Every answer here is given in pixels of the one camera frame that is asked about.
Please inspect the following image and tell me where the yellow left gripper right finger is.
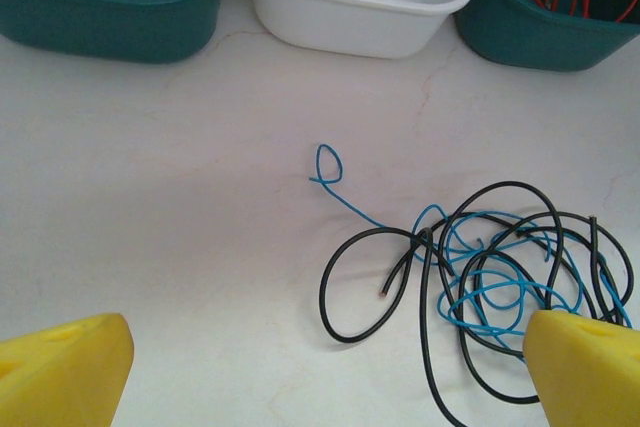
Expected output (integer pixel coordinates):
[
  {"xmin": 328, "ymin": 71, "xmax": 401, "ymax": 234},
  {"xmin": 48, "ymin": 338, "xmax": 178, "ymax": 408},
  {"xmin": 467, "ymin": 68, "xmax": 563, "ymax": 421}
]
[{"xmin": 522, "ymin": 309, "xmax": 640, "ymax": 427}]

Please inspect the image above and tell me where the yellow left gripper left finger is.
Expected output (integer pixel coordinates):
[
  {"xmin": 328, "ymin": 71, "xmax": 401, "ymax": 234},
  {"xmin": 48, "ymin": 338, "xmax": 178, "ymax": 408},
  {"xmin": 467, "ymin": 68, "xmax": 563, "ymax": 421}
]
[{"xmin": 0, "ymin": 312, "xmax": 135, "ymax": 427}]

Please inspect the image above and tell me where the thin blue cable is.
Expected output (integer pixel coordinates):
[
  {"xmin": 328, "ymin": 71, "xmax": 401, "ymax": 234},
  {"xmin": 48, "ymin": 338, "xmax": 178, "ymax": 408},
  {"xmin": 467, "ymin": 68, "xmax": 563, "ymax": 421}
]
[
  {"xmin": 437, "ymin": 204, "xmax": 634, "ymax": 343},
  {"xmin": 308, "ymin": 143, "xmax": 576, "ymax": 338}
]

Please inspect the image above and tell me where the black cable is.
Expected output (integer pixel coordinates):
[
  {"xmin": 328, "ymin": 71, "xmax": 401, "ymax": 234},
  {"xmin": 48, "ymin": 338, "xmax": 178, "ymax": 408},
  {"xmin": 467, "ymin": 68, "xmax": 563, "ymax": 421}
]
[
  {"xmin": 319, "ymin": 226, "xmax": 469, "ymax": 427},
  {"xmin": 439, "ymin": 180, "xmax": 634, "ymax": 404}
]

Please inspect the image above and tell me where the teal plastic bin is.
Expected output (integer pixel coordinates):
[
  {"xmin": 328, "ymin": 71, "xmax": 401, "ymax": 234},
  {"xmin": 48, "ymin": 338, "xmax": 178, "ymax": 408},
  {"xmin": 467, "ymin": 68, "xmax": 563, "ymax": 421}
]
[
  {"xmin": 452, "ymin": 0, "xmax": 640, "ymax": 73},
  {"xmin": 0, "ymin": 0, "xmax": 234, "ymax": 65}
]

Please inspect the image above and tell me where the white plastic bin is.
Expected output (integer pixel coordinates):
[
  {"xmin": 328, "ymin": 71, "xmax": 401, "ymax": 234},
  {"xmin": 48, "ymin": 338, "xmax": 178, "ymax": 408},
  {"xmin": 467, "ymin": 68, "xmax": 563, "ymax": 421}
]
[{"xmin": 244, "ymin": 0, "xmax": 480, "ymax": 60}]

